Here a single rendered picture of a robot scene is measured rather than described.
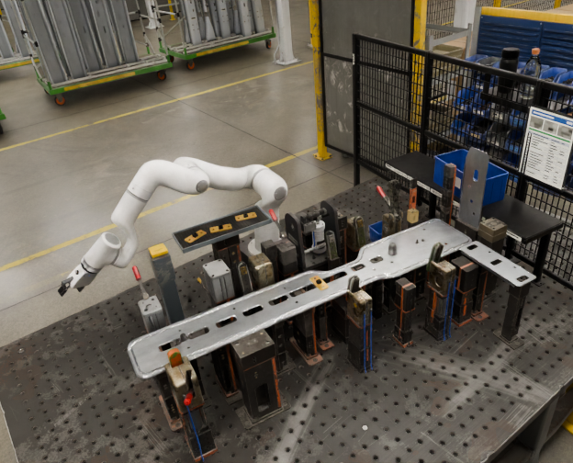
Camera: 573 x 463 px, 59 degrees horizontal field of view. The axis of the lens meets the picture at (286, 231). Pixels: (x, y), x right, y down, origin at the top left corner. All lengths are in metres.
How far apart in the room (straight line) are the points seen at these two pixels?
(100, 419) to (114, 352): 0.33
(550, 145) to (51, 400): 2.16
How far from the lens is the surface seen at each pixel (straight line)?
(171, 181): 1.99
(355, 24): 4.45
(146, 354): 1.75
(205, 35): 9.67
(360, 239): 2.09
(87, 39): 8.73
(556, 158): 2.26
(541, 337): 2.24
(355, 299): 1.75
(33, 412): 2.18
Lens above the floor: 2.18
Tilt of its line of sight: 33 degrees down
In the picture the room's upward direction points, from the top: 6 degrees counter-clockwise
